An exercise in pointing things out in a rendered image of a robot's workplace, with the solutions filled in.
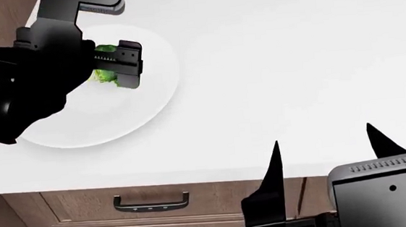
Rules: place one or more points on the green lettuce piece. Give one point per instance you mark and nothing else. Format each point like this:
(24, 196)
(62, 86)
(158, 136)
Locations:
(107, 76)

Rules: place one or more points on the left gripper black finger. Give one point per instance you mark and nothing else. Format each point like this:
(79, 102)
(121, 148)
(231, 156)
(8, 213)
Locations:
(130, 64)

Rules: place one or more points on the brown wooden drawer front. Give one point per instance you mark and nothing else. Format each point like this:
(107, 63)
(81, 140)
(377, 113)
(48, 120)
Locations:
(87, 207)

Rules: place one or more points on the grey left gripper camera mount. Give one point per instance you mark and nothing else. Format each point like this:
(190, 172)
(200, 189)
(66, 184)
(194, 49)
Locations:
(60, 10)

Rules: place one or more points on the round white plate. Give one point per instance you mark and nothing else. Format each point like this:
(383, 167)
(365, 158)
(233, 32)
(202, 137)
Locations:
(116, 112)

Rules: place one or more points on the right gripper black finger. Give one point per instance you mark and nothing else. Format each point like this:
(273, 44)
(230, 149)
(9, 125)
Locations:
(269, 195)
(381, 145)

